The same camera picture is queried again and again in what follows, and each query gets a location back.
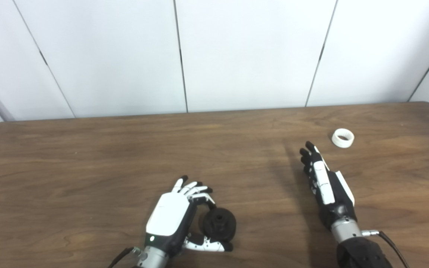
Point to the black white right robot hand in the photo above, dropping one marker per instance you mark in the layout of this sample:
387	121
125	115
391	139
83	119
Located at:
324	186

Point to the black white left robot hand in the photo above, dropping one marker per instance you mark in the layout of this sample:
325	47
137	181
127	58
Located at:
168	216

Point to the round black plastic part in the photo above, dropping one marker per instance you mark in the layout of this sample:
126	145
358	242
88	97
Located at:
220	223

